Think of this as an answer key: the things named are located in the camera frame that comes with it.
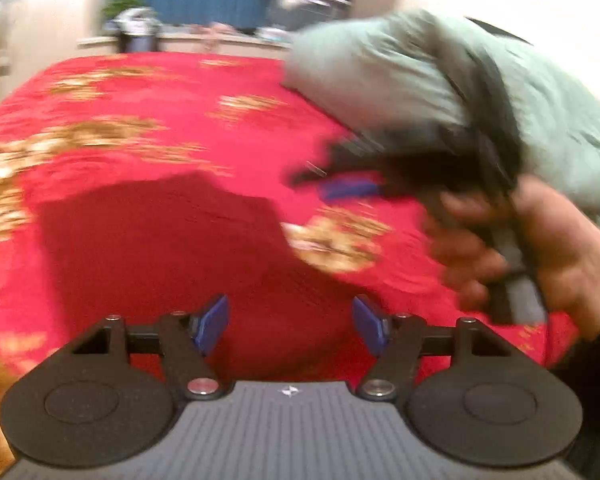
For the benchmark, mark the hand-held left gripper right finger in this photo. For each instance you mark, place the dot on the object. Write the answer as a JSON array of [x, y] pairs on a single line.
[[369, 325]]

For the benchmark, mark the green potted plant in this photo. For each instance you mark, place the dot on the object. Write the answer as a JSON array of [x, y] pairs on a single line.
[[122, 7]]

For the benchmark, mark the person's right hand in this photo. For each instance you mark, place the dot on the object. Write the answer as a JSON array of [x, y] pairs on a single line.
[[565, 255]]

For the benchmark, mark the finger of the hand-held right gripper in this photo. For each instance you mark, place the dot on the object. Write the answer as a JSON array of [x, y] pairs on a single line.
[[350, 190], [312, 170]]

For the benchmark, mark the grey storage boxes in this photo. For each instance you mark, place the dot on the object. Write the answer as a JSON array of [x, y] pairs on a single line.
[[312, 2]]

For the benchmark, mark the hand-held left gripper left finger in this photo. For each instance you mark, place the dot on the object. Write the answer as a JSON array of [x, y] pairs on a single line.
[[212, 322]]

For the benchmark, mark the dark red knit sweater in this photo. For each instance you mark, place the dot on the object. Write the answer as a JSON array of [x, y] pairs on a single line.
[[180, 260]]

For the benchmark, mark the red floral blanket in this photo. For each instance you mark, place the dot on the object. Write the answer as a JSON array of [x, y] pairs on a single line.
[[145, 110]]

